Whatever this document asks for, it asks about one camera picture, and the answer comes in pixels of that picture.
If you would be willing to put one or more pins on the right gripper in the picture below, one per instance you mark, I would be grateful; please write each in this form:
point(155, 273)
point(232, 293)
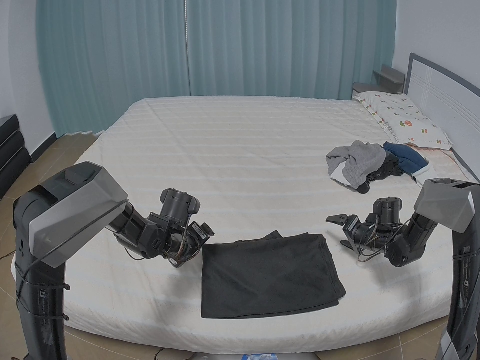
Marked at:
point(360, 233)

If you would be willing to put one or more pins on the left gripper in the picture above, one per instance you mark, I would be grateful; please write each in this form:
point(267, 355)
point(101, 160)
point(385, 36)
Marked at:
point(187, 244)

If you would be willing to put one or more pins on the black T-shirt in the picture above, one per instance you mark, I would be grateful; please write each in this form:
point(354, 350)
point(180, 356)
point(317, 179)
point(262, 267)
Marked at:
point(262, 276)

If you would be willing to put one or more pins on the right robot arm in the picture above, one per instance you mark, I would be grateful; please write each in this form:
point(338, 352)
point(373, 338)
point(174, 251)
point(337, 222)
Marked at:
point(446, 204)

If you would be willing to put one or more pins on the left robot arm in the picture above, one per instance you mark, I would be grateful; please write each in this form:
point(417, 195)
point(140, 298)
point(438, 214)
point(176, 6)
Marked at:
point(75, 208)

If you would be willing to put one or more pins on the bed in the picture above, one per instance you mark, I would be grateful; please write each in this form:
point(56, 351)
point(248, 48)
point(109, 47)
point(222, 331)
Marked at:
point(225, 144)

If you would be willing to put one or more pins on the white garment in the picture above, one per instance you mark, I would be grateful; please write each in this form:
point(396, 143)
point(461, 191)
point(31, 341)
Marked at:
point(425, 173)
point(339, 174)

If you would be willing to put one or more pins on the black garment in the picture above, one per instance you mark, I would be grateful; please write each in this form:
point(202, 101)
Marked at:
point(386, 167)

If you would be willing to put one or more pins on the grey garment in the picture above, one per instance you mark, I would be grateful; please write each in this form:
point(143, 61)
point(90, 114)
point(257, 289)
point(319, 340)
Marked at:
point(360, 156)

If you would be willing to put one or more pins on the dark blue garment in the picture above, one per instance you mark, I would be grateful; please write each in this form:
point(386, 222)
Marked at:
point(408, 158)

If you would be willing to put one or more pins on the white printed pillow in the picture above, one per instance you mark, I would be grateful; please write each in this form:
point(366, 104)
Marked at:
point(401, 114)

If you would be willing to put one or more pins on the grey bedside table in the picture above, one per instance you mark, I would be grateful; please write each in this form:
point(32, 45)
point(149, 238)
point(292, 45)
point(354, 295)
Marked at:
point(388, 75)

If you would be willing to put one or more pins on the black chest of drawers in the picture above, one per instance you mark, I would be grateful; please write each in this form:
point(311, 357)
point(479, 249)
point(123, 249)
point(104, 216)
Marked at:
point(11, 152)

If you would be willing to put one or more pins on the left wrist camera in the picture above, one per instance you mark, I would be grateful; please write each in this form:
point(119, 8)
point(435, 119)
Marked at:
point(192, 205)

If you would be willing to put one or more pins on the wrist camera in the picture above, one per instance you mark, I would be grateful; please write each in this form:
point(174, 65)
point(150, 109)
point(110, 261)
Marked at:
point(192, 205)
point(372, 217)

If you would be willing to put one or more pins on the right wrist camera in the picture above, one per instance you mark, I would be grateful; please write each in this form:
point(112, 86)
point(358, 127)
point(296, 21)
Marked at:
point(372, 217)

